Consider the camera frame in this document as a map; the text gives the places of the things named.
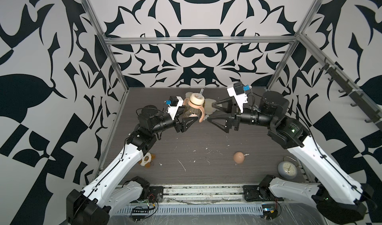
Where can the electronics board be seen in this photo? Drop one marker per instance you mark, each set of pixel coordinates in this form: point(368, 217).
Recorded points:
point(271, 211)
point(139, 213)

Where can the brown white small toy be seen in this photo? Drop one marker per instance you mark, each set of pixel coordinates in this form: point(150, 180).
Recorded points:
point(147, 160)

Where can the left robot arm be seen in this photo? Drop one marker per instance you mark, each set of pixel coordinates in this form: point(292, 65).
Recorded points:
point(100, 200)

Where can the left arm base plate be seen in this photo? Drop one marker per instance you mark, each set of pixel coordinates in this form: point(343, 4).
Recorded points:
point(152, 194)

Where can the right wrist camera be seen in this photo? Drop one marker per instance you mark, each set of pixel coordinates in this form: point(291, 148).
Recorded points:
point(238, 91)

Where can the pink bottle cap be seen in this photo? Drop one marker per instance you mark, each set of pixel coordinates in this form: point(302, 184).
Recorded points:
point(239, 157)

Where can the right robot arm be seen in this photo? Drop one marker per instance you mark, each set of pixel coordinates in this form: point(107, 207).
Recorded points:
point(336, 195)

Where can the white plush dog toy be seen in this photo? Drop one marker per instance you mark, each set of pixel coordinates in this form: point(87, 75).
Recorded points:
point(207, 105)

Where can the right electronics board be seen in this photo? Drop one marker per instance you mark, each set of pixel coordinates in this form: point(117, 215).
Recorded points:
point(271, 211)

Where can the left electronics board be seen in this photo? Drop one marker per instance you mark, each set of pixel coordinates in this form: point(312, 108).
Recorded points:
point(139, 213)

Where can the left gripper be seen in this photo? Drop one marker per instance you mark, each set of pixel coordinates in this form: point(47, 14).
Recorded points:
point(181, 126)

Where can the black wall hook rail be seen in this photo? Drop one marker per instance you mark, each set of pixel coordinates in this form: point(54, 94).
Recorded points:
point(359, 96)

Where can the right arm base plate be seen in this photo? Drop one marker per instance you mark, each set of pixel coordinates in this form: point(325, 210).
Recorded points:
point(256, 193)

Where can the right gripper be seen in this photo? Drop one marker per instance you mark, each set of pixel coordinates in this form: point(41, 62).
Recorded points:
point(234, 118)

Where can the cream lid with straw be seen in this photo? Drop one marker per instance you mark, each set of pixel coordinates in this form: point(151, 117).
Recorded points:
point(197, 99)

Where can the clear baby bottle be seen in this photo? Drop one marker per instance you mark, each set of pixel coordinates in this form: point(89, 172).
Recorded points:
point(194, 110)

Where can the grey alarm clock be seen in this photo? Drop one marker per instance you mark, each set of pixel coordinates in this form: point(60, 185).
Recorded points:
point(287, 168)

